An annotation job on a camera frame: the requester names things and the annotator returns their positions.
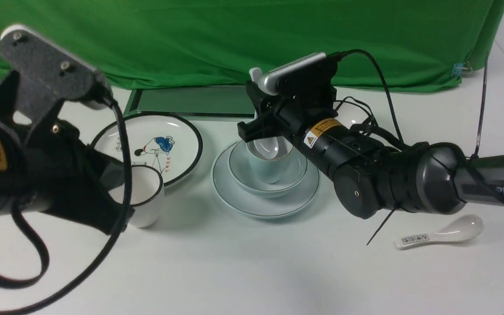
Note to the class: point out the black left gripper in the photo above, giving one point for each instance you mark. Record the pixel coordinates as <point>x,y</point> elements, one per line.
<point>45,168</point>

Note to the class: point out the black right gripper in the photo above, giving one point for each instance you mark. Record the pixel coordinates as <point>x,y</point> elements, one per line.
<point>303,113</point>

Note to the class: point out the plain white ceramic spoon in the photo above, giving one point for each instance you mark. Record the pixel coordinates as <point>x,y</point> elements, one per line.
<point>267,148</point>

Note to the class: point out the pale green cup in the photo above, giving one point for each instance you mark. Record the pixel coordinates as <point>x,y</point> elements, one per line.
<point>270,171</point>

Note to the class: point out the pale green shallow bowl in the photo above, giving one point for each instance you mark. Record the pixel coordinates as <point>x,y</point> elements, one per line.
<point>241,172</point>

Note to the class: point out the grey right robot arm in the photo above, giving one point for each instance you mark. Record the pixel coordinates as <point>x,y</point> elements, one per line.
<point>425,178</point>

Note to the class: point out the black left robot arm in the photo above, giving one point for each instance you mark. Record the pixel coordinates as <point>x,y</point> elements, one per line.
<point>46,168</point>

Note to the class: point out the black-rimmed small white bowl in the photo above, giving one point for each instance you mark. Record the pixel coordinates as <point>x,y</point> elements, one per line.
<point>351,112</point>

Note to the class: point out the black-rimmed white cup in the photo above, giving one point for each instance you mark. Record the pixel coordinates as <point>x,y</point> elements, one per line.
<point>148,193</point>

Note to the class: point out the pale green plate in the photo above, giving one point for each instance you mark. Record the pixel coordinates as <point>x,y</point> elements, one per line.
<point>236,187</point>

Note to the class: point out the black-rimmed illustrated plate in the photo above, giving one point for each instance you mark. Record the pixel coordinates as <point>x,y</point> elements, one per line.
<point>167,143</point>

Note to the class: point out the green backdrop cloth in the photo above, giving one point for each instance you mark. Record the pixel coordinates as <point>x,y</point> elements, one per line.
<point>173,43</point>

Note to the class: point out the blue binder clip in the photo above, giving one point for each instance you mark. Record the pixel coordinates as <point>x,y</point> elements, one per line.
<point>461,69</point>

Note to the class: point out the white spoon with print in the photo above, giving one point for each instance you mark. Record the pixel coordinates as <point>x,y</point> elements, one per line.
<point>460,230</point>

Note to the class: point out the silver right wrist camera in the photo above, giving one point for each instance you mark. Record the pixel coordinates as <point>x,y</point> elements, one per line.
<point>289,68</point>

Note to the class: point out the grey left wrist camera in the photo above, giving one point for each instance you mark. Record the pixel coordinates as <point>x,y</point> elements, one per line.
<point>48,74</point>

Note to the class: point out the metal table cable hatch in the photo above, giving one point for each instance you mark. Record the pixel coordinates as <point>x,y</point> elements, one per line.
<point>221,101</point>

